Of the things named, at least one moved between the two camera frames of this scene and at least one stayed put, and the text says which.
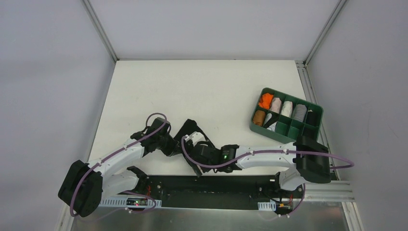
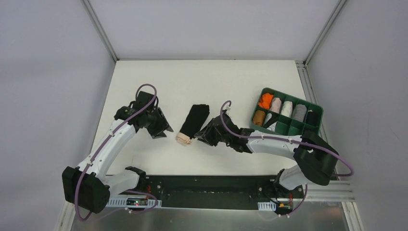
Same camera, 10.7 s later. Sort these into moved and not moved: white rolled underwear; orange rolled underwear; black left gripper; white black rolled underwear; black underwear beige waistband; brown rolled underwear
Moved: black underwear beige waistband; black left gripper
Not moved: orange rolled underwear; brown rolled underwear; white rolled underwear; white black rolled underwear
